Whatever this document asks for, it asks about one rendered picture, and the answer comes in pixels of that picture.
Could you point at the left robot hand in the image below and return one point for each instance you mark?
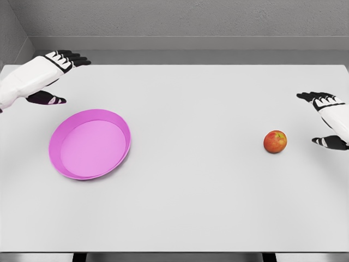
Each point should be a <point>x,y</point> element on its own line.
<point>38,73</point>

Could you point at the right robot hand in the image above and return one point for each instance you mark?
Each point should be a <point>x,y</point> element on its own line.
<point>332,114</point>

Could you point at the pink round plate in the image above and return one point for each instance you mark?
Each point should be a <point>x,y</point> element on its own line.
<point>90,144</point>

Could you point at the red apple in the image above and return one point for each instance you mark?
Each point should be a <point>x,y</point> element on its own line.
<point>275,141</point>

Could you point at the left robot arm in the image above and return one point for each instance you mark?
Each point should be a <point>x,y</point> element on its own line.
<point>8,91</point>

